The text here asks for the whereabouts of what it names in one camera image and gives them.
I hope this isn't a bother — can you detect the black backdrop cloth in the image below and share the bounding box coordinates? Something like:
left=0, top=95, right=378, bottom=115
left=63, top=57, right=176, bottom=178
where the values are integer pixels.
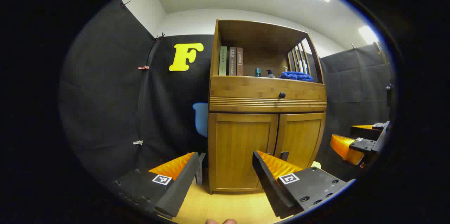
left=59, top=0, right=392, bottom=182

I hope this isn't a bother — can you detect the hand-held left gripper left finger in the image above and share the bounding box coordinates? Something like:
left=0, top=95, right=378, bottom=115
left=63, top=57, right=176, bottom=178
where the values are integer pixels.
left=112, top=152, right=200, bottom=219

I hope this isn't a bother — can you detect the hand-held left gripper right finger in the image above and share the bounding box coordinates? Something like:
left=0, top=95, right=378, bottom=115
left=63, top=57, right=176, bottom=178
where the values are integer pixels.
left=252, top=151, right=355, bottom=219

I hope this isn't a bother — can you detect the dark grey flat board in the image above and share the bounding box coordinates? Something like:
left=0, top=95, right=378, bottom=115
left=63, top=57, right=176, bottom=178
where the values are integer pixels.
left=195, top=153, right=207, bottom=185

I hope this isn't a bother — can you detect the blue towel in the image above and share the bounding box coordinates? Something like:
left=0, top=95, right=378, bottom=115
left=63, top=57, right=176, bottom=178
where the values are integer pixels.
left=278, top=71, right=314, bottom=82

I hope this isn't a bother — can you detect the wooden cabinet drawer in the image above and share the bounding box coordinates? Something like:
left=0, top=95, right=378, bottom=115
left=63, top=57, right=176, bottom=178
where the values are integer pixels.
left=210, top=76, right=327, bottom=101

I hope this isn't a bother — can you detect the green book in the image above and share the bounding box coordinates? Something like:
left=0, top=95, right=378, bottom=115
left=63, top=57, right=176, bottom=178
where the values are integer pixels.
left=219, top=46, right=227, bottom=76

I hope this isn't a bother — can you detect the wooden shoe cabinet door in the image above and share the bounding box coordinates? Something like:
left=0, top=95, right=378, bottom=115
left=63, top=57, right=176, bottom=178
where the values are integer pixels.
left=214, top=113, right=279, bottom=192
left=275, top=113, right=326, bottom=170

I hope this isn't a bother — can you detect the wooden double-door shoe cabinet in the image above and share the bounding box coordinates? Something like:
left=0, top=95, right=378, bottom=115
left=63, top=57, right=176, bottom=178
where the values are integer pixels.
left=207, top=19, right=327, bottom=195

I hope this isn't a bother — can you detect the reddish brown book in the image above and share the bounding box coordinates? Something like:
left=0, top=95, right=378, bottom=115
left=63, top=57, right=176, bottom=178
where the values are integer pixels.
left=236, top=47, right=244, bottom=76

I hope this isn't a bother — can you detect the dark brown book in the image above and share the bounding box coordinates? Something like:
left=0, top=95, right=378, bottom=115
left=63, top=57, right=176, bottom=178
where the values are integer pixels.
left=229, top=47, right=237, bottom=76

